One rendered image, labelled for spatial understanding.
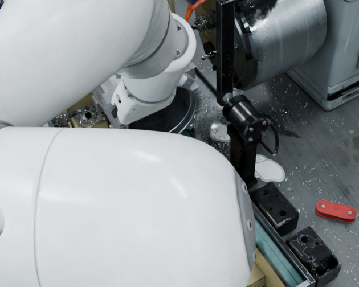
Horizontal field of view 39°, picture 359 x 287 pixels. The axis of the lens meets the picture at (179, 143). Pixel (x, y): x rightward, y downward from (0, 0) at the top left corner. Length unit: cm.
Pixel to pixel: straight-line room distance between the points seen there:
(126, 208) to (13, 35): 11
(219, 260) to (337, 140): 106
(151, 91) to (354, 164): 66
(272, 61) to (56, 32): 84
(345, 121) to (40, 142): 112
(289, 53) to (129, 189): 90
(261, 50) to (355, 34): 25
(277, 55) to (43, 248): 90
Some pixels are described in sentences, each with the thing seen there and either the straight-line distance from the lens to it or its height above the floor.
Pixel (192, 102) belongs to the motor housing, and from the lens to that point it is 107.
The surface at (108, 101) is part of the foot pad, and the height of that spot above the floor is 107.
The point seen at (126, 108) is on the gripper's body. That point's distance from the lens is 81.
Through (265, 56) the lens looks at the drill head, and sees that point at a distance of 108.
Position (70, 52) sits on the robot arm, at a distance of 30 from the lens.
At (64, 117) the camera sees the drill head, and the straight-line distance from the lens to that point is 100.
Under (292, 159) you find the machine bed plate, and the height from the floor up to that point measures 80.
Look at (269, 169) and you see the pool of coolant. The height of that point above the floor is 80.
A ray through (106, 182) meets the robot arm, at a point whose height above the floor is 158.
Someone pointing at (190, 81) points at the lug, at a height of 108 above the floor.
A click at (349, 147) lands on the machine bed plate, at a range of 129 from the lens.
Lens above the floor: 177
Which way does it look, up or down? 51 degrees down
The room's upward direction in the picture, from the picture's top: 6 degrees counter-clockwise
